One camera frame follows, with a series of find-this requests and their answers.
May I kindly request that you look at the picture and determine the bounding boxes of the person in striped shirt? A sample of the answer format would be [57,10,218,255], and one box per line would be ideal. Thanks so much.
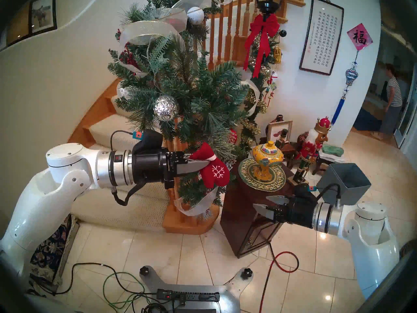
[371,63,404,141]

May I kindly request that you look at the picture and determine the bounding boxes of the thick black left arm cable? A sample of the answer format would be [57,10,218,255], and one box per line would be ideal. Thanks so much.
[111,180,147,206]

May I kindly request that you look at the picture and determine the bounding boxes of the brown ceramic vase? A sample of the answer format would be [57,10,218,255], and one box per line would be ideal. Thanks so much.
[266,114,284,135]

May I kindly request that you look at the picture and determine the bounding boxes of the red diamond fu sign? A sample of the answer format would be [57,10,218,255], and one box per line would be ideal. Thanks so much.
[347,23,374,51]

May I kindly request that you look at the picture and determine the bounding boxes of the thin black floor cable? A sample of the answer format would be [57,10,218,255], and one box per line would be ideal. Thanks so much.
[54,263,160,296]

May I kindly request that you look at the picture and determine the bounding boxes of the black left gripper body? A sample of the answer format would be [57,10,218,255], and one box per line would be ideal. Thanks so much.
[132,148,187,189]

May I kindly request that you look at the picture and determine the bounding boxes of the white glitter ball ornament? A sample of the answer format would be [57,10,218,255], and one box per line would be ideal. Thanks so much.
[186,7,205,25]

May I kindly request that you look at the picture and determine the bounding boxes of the dark wooden side table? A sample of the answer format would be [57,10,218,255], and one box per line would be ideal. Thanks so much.
[282,143,298,163]

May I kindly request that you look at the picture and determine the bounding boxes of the black power strip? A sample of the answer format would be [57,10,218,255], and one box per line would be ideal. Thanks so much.
[156,289,220,302]

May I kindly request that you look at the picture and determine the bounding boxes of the carpeted wooden staircase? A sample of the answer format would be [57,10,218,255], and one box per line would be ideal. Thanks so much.
[67,78,183,231]

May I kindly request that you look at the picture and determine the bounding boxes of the brown framed picture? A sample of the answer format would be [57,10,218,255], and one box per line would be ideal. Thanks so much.
[6,9,31,47]

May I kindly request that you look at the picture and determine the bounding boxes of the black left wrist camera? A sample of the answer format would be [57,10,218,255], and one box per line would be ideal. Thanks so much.
[132,130,163,155]

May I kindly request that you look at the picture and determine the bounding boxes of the thin black left camera cable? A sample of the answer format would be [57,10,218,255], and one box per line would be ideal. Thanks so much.
[110,130,134,150]

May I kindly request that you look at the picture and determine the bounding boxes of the dark wooden cabinet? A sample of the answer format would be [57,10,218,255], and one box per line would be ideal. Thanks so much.
[220,159,300,259]

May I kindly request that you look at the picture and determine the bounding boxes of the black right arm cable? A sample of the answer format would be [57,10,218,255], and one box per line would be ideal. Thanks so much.
[315,184,342,207]

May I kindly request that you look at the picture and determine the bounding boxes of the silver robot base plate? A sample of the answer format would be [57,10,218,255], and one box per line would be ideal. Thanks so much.
[139,266,254,313]

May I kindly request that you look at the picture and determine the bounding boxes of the yellow porcelain lidded jar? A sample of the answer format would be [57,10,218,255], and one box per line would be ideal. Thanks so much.
[252,141,284,182]

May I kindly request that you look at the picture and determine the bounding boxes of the green jade ornament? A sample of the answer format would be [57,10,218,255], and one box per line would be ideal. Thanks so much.
[321,144,344,158]

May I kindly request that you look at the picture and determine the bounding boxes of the ornate round plate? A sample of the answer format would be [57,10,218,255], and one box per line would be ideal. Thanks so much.
[238,157,287,192]

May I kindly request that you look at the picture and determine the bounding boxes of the framed Chinese calligraphy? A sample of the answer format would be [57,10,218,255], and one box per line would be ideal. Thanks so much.
[299,0,344,76]

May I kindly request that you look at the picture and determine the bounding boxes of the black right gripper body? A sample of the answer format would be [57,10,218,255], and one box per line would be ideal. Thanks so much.
[275,195,319,229]

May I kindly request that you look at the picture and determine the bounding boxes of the green cable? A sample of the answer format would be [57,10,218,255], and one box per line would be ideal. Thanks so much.
[103,272,147,313]

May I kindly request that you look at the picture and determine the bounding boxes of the small white framed picture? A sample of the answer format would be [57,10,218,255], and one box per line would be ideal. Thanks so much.
[267,121,293,145]

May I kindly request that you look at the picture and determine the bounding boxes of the red velvet bow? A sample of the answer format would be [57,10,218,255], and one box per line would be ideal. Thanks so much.
[243,13,280,79]

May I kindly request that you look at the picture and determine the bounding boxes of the silver faceted ball ornament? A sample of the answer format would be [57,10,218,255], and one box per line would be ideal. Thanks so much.
[154,95,180,122]

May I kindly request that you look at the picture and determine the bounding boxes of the red knitted mitten ornament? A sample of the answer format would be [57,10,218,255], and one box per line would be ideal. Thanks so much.
[189,142,230,189]

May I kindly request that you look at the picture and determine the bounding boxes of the red power cable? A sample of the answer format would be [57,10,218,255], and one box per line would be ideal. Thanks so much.
[259,250,299,313]

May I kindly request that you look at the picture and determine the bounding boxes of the grey plastic bin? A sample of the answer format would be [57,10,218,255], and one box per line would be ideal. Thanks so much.
[316,163,372,206]

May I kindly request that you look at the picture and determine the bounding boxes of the small black-hat nutcracker figure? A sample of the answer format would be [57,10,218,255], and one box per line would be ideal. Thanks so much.
[275,129,289,150]

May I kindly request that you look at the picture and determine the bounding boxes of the large red nutcracker figure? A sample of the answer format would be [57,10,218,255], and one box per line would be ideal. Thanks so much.
[292,117,332,186]

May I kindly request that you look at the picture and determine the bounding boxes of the colourful string ornament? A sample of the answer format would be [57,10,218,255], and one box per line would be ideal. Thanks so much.
[266,71,279,109]

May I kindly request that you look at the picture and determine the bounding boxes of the black framed horse photo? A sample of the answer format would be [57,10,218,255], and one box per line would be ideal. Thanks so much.
[29,0,57,36]

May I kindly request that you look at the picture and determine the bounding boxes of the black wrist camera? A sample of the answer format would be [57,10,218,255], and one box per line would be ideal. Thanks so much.
[293,184,319,199]
[132,130,163,155]

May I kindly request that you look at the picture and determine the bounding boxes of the green pine garland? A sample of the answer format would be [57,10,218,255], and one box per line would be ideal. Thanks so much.
[108,0,261,218]

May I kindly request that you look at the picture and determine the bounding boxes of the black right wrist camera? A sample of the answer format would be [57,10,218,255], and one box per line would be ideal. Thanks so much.
[293,184,319,199]

